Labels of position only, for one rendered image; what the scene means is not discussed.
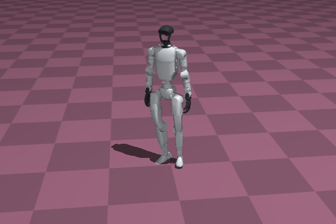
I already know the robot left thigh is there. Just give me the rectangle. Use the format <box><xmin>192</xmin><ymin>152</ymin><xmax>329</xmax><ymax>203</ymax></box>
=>
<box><xmin>171</xmin><ymin>92</ymin><xmax>185</xmax><ymax>134</ymax></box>

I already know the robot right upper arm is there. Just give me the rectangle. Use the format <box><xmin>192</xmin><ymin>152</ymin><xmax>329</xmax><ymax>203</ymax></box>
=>
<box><xmin>145</xmin><ymin>47</ymin><xmax>156</xmax><ymax>75</ymax></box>

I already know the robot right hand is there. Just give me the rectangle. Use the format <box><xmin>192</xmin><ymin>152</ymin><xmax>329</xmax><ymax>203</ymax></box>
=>
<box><xmin>144</xmin><ymin>87</ymin><xmax>152</xmax><ymax>107</ymax></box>

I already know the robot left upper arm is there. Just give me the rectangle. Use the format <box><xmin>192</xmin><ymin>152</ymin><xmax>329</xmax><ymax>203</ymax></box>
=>
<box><xmin>175</xmin><ymin>49</ymin><xmax>187</xmax><ymax>79</ymax></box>

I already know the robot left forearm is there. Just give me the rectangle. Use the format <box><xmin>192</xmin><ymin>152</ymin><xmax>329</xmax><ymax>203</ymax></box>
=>
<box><xmin>183</xmin><ymin>71</ymin><xmax>192</xmax><ymax>97</ymax></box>

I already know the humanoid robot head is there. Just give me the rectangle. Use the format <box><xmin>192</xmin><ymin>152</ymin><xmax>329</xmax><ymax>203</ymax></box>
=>
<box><xmin>159</xmin><ymin>25</ymin><xmax>174</xmax><ymax>48</ymax></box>

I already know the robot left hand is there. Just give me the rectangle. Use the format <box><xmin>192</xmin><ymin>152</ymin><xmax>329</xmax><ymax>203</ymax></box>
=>
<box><xmin>183</xmin><ymin>93</ymin><xmax>191</xmax><ymax>113</ymax></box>

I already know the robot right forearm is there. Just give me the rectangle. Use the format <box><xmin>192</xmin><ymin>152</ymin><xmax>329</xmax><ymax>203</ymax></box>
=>
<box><xmin>145</xmin><ymin>73</ymin><xmax>153</xmax><ymax>92</ymax></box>

